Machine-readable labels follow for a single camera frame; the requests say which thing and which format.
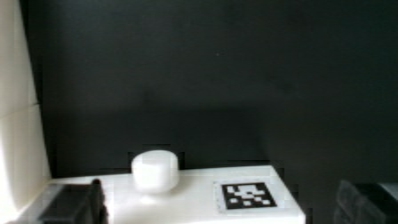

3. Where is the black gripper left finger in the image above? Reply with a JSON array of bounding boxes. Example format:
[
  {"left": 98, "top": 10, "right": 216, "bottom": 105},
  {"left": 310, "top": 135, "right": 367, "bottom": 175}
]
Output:
[{"left": 40, "top": 179, "right": 109, "bottom": 224}]

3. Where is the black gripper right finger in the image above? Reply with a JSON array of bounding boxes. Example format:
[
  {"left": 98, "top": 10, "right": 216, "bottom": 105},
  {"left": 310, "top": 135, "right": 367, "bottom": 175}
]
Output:
[{"left": 335, "top": 180, "right": 398, "bottom": 224}]

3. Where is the white front drawer tray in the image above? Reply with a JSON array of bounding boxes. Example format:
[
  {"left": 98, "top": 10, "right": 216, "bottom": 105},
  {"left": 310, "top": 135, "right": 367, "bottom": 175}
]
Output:
[{"left": 34, "top": 149, "right": 310, "bottom": 224}]

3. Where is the white front barrier wall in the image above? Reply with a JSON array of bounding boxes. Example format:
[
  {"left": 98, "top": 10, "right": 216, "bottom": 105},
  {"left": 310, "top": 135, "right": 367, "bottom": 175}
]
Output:
[{"left": 0, "top": 0, "right": 50, "bottom": 224}]

